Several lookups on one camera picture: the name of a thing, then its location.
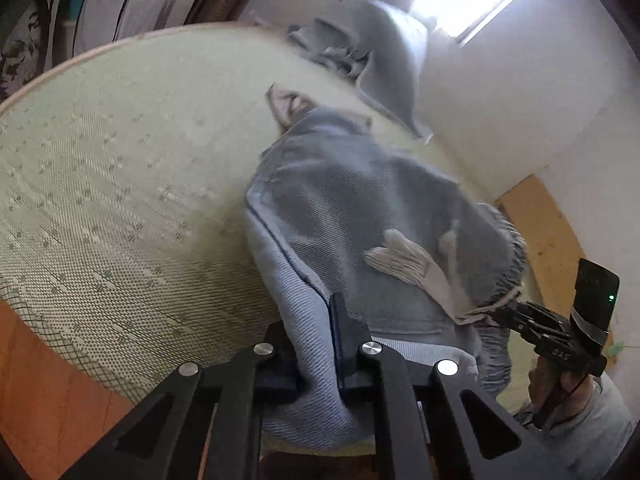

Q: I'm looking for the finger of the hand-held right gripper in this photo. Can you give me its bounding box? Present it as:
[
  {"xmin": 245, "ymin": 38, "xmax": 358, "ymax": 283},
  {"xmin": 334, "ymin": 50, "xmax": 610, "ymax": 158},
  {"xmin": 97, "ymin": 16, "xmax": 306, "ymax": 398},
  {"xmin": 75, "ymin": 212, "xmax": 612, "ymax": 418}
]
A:
[
  {"xmin": 515, "ymin": 301, "xmax": 568, "ymax": 328},
  {"xmin": 492, "ymin": 309, "xmax": 546, "ymax": 345}
]

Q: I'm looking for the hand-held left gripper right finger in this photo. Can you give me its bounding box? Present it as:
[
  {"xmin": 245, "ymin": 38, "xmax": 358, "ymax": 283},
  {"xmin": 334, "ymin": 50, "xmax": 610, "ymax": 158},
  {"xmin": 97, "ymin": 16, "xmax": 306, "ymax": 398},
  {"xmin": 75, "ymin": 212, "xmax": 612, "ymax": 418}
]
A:
[{"xmin": 329, "ymin": 293, "xmax": 571, "ymax": 480}]

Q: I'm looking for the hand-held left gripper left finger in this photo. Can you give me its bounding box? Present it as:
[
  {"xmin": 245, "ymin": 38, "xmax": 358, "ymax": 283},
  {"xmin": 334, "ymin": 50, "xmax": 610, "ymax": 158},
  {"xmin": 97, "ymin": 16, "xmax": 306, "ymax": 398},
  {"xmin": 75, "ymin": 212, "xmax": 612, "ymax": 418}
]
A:
[{"xmin": 59, "ymin": 321, "xmax": 303, "ymax": 480}]

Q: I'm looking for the person's right forearm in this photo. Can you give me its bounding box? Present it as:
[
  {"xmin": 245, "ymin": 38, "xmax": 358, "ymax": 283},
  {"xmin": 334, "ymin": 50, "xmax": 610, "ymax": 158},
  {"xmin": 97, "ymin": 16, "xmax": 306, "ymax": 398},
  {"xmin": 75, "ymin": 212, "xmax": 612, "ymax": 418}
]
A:
[{"xmin": 517, "ymin": 375, "xmax": 636, "ymax": 466}]

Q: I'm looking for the person's right hand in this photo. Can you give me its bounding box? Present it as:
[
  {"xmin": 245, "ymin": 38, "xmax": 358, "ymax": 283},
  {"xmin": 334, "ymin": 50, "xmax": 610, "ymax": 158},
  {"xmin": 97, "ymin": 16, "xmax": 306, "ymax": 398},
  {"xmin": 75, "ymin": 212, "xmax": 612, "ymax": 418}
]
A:
[{"xmin": 529, "ymin": 352, "xmax": 568, "ymax": 413}]

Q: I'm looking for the wooden headboard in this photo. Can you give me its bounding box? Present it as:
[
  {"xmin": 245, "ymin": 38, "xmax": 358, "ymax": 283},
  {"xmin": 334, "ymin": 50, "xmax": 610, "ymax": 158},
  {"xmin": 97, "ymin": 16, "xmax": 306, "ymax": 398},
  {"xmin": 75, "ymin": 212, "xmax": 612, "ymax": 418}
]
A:
[{"xmin": 495, "ymin": 174, "xmax": 587, "ymax": 321}]

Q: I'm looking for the woven bed mat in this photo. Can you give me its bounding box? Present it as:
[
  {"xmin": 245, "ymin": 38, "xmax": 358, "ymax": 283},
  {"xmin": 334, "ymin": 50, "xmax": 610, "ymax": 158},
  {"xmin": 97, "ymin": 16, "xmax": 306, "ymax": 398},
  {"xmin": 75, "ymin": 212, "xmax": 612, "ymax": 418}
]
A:
[{"xmin": 0, "ymin": 22, "xmax": 551, "ymax": 456}]

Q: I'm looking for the light blue blanket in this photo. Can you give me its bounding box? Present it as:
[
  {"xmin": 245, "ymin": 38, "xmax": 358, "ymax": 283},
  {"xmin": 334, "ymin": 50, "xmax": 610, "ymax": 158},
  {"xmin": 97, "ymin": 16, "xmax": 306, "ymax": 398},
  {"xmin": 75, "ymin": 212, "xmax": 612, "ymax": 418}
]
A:
[{"xmin": 287, "ymin": 0, "xmax": 435, "ymax": 145}]

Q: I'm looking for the black white printed board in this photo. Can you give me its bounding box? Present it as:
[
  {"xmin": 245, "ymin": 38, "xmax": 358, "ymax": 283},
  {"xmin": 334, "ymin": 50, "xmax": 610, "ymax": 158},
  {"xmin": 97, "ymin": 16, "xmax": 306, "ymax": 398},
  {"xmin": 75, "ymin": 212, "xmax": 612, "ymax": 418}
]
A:
[{"xmin": 0, "ymin": 0, "xmax": 68, "ymax": 98}]

